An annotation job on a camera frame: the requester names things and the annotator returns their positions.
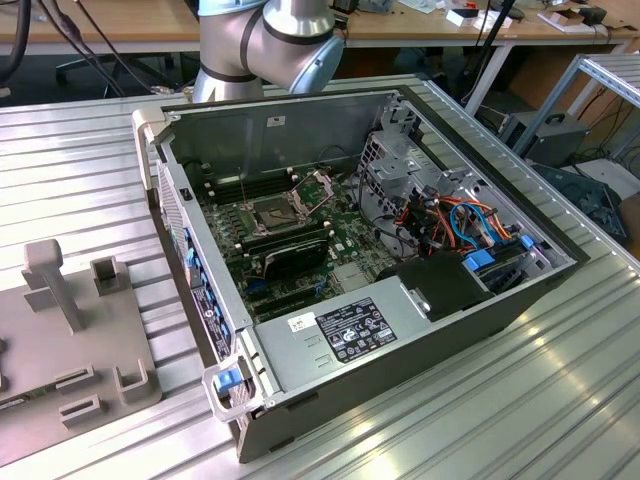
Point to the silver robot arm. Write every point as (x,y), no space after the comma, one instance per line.
(290,40)

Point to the CPU socket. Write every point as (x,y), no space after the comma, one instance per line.
(272,216)

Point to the green motherboard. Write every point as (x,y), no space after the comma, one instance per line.
(350,240)

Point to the black expansion card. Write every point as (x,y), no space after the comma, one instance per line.
(295,260)

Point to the silver chipset heatsink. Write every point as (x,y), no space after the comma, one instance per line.
(348,276)

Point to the black expansion slot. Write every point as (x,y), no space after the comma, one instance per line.
(280,296)
(287,306)

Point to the black rating label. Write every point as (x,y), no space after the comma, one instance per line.
(357,330)

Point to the silver drive cage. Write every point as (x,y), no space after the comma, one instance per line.
(395,170)

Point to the RAM slot white clips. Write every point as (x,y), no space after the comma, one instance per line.
(225,190)
(225,178)

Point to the grey power supply unit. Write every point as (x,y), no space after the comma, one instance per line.
(295,360)

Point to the small white label sticker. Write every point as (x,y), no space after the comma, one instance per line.
(276,120)

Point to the black plastic air shroud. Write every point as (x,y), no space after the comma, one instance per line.
(440,287)

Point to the blue case latch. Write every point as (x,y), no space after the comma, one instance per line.
(225,380)

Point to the open grey PC case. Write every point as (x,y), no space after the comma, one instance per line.
(400,390)

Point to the small blue plastic clip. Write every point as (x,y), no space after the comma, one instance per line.
(526,242)

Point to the small white box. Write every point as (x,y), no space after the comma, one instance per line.
(460,19)

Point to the dark teal plastic housing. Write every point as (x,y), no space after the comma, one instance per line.
(585,200)

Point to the grey parts rack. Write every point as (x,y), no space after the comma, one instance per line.
(75,350)

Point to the wooden office desk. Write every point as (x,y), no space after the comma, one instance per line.
(160,22)
(525,31)

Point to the black office chair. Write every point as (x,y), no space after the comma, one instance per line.
(115,62)

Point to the black tripod pole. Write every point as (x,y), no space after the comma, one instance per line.
(496,25)

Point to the brown cardboard box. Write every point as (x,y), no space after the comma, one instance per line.
(631,220)

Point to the open cardboard box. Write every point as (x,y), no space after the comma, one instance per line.
(562,21)

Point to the aluminium profile frame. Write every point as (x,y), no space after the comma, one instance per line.
(610,72)

